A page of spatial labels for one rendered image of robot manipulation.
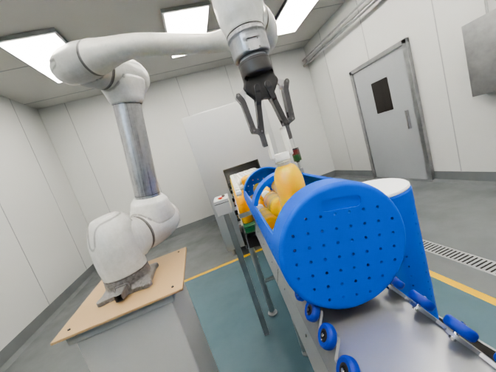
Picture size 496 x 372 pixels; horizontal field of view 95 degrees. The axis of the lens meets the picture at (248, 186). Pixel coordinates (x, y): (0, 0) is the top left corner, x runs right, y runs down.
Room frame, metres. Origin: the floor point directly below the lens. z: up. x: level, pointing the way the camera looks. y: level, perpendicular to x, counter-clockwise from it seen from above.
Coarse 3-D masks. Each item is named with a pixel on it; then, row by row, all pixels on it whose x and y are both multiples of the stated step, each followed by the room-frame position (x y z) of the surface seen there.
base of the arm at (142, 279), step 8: (152, 264) 0.89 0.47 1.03; (136, 272) 0.77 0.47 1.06; (144, 272) 0.79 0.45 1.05; (152, 272) 0.82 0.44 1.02; (120, 280) 0.74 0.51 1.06; (128, 280) 0.75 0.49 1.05; (136, 280) 0.76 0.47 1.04; (144, 280) 0.76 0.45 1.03; (112, 288) 0.74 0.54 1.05; (120, 288) 0.72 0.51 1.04; (128, 288) 0.73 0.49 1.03; (136, 288) 0.74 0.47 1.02; (144, 288) 0.74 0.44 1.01; (104, 296) 0.73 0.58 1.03; (112, 296) 0.72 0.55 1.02; (120, 296) 0.73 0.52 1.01; (104, 304) 0.71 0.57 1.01
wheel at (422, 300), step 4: (412, 292) 0.41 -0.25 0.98; (416, 292) 0.40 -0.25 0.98; (412, 296) 0.40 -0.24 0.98; (416, 296) 0.40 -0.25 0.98; (420, 296) 0.39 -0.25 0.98; (424, 296) 0.40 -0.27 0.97; (416, 300) 0.39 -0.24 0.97; (420, 300) 0.39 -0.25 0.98; (424, 300) 0.38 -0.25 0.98; (428, 300) 0.38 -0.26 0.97; (420, 304) 0.39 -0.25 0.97; (424, 304) 0.38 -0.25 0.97; (428, 304) 0.38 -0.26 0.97; (432, 304) 0.38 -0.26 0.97; (424, 308) 0.38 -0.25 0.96; (428, 308) 0.38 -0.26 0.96; (432, 308) 0.38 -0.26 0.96
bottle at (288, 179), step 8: (288, 160) 0.54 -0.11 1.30; (280, 168) 0.54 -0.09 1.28; (288, 168) 0.54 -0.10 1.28; (296, 168) 0.54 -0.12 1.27; (280, 176) 0.54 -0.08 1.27; (288, 176) 0.53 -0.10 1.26; (296, 176) 0.53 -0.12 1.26; (280, 184) 0.54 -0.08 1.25; (288, 184) 0.53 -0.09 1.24; (296, 184) 0.53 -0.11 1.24; (304, 184) 0.54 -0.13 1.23; (280, 192) 0.54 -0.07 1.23; (288, 192) 0.53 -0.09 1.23; (280, 200) 0.55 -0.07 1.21
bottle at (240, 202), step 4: (240, 196) 1.45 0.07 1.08; (236, 200) 1.46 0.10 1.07; (240, 200) 1.44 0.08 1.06; (244, 200) 1.45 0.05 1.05; (240, 204) 1.44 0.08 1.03; (244, 204) 1.44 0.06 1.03; (240, 208) 1.45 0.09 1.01; (244, 208) 1.44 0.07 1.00; (248, 208) 1.46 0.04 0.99; (240, 212) 1.45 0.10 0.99; (244, 212) 1.44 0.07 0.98; (248, 216) 1.44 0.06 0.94; (244, 220) 1.44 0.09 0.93; (248, 220) 1.44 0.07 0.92; (252, 220) 1.46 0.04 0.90
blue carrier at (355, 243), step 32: (256, 192) 0.86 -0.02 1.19; (320, 192) 0.45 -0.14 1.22; (352, 192) 0.45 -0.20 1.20; (288, 224) 0.44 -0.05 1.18; (320, 224) 0.44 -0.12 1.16; (352, 224) 0.45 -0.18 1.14; (384, 224) 0.45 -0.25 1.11; (288, 256) 0.44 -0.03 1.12; (320, 256) 0.44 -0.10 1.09; (352, 256) 0.45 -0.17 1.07; (384, 256) 0.45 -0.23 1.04; (320, 288) 0.44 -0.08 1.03; (352, 288) 0.45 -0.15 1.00; (384, 288) 0.45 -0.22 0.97
